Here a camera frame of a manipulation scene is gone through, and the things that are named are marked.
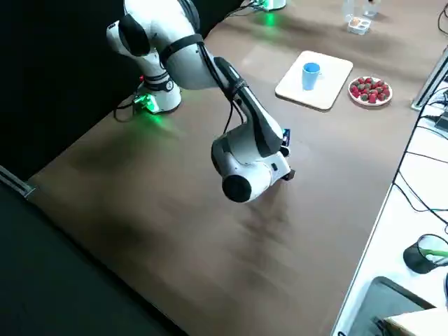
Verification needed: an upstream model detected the aluminium frame post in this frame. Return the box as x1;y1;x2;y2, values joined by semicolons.
411;48;448;111

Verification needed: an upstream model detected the grey flat tray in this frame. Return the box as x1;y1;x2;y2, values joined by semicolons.
356;276;438;336

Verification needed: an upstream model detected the clear plastic egg box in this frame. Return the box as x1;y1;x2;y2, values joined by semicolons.
342;1;372;35

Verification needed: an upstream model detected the black arm base cable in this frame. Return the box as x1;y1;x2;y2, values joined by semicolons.
113;93;141;123

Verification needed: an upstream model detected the white rectangular tray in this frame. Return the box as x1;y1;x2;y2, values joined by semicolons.
274;50;354;111

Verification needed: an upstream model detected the aluminium frame profile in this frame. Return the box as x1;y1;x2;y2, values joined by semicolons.
0;164;36;200

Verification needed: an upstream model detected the blue cup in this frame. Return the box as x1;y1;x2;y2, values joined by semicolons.
302;62;323;91

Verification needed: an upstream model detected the black mesh pen cup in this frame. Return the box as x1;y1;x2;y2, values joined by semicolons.
402;234;448;274

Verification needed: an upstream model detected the red strawberries heap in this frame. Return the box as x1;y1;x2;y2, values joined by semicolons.
349;76;391;104

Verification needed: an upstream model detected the white round plate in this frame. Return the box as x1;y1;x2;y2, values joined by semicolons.
348;76;393;106

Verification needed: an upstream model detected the clear bottle blue cap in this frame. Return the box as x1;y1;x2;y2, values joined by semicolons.
363;0;382;18

